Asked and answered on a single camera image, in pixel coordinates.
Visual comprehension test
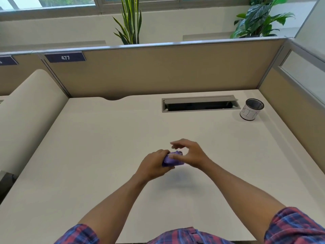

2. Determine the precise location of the person's left hand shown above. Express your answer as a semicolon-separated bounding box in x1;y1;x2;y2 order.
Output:
136;149;176;181

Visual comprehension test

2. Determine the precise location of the person's right hand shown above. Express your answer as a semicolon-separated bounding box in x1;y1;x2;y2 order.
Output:
170;139;211;171

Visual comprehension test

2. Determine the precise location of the purple stapler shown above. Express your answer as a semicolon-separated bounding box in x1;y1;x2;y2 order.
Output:
162;151;185;167

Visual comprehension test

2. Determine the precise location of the person's left forearm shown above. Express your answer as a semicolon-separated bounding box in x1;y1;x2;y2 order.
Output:
77;173;151;238

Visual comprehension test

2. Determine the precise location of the person's right forearm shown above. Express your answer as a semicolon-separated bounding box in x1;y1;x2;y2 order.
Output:
202;159;287;243

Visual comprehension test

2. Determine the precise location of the plaid shirt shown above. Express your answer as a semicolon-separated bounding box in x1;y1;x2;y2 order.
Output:
54;206;325;244

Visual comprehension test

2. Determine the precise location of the black mesh cup white label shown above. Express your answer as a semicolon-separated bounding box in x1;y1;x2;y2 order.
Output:
240;98;265;121

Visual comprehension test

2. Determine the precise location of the beige desk partition panel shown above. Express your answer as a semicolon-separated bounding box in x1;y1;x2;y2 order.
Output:
38;37;288;98

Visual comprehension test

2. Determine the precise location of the beige side partition panel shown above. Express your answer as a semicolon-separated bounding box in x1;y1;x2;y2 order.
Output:
258;38;325;176

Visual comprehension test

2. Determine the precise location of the snake plant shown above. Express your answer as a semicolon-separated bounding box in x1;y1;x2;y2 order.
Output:
112;0;142;45

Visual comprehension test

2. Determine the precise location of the blue desk number sign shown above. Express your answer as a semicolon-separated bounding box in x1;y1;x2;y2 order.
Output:
44;52;87;63

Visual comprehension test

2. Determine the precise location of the cream curved side divider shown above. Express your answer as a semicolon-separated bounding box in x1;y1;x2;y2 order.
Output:
0;69;69;178

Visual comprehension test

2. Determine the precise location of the broad leaf green plant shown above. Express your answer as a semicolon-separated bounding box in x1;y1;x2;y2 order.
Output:
230;0;295;39

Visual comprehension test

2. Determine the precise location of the window frame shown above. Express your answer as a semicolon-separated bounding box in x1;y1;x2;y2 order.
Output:
0;0;254;14

